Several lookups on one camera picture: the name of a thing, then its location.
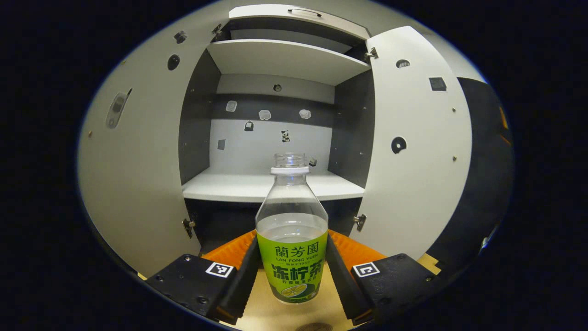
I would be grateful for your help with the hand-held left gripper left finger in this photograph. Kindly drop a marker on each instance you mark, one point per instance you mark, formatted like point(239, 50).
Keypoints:
point(243, 280)

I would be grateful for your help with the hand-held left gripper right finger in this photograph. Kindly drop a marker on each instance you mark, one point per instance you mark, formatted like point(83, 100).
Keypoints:
point(342, 280)

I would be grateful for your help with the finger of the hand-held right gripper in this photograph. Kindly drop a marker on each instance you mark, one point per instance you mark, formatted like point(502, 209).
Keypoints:
point(503, 118)

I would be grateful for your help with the green label clear bottle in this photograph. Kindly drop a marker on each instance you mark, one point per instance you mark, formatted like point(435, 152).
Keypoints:
point(291, 257)

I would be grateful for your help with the round brown coaster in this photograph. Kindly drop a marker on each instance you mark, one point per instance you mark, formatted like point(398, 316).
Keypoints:
point(314, 327)

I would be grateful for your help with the white cabinet door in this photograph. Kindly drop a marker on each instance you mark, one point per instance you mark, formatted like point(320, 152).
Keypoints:
point(138, 161)
point(413, 184)

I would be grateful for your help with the metal door hinge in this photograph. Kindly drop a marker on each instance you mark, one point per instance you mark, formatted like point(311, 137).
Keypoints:
point(217, 29)
point(371, 53)
point(359, 221)
point(188, 226)

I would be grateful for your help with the white cabinet shelf board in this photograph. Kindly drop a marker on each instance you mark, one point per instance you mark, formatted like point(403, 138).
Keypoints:
point(285, 59)
point(220, 186)

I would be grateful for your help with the white and grey cabinet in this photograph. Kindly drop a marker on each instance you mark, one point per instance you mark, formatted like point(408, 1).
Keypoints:
point(257, 138)

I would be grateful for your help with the cream cabinet drawer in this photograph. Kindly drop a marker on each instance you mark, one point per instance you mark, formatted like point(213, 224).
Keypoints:
point(275, 14)

